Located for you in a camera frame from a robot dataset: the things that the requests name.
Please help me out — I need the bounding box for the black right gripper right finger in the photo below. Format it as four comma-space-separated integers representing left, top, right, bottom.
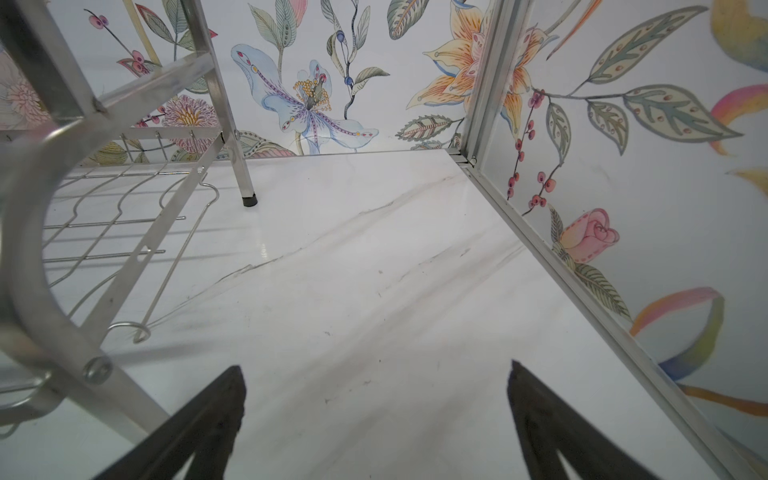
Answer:
507, 360, 656, 479

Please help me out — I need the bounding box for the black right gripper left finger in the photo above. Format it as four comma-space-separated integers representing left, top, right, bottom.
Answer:
97, 365, 247, 479

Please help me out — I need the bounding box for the steel two-tier dish rack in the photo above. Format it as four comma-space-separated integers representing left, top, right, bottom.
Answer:
1, 1, 258, 441

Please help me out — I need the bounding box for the aluminium right corner frame post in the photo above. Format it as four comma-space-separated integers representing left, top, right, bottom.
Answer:
463, 1, 767, 479

